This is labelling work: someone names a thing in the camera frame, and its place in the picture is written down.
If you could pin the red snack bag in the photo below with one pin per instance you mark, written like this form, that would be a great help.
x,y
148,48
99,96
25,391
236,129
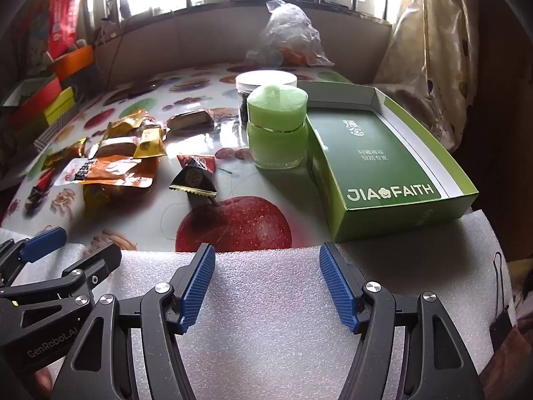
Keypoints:
x,y
62,12

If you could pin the striped box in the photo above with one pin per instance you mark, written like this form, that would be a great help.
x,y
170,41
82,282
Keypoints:
x,y
54,131

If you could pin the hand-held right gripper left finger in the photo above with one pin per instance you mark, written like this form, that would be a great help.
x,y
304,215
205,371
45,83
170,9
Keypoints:
x,y
200,287

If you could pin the small triangular snack packet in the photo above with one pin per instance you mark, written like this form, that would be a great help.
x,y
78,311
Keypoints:
x,y
39,186

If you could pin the yellow candy packet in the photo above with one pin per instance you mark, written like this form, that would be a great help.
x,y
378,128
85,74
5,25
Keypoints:
x,y
125,125
148,143

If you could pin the yellow-green box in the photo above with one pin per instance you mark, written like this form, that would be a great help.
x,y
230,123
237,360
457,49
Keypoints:
x,y
60,106

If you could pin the orange box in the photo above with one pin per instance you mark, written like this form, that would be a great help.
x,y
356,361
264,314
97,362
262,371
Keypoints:
x,y
73,60

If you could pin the fruit print tablecloth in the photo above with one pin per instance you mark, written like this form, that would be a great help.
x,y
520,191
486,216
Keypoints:
x,y
233,183

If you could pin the cream patterned curtain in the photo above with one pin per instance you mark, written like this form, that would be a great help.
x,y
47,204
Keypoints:
x,y
424,50

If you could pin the red box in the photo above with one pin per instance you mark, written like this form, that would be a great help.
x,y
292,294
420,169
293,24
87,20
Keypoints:
x,y
33,98

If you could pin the red black snack packet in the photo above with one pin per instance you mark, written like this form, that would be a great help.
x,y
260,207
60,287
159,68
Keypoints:
x,y
192,175

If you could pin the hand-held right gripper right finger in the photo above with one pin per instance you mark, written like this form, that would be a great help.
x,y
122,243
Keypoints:
x,y
337,287

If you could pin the orange white snack packet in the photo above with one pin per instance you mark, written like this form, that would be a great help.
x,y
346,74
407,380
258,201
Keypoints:
x,y
112,173

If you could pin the clear plastic bag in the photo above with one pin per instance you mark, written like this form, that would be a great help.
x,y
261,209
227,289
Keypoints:
x,y
287,29

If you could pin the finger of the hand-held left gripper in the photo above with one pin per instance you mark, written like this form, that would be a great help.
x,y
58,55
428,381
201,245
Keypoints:
x,y
100,260
43,242

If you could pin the green cardboard box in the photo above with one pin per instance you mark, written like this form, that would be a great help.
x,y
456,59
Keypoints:
x,y
374,141

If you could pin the round clear plastic container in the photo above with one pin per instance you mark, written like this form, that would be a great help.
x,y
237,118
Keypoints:
x,y
266,79

